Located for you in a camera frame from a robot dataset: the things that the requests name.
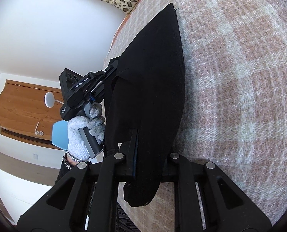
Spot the light blue chair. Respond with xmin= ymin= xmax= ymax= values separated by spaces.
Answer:
xmin=51 ymin=120 xmax=69 ymax=150

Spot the black t-shirt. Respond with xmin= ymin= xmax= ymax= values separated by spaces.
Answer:
xmin=104 ymin=4 xmax=185 ymax=207

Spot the wooden door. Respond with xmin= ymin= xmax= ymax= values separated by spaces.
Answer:
xmin=0 ymin=80 xmax=62 ymax=149

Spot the left hand grey glove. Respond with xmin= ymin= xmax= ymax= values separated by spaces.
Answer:
xmin=66 ymin=103 xmax=105 ymax=162

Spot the pink plaid blanket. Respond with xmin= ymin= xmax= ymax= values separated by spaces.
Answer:
xmin=104 ymin=0 xmax=287 ymax=224

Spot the orange floral bed sheet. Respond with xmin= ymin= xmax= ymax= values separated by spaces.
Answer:
xmin=108 ymin=13 xmax=132 ymax=54

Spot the left forearm black sleeve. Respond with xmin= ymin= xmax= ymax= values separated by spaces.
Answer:
xmin=55 ymin=150 xmax=80 ymax=183

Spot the white clip-on desk lamp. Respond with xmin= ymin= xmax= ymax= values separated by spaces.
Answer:
xmin=44 ymin=92 xmax=63 ymax=108

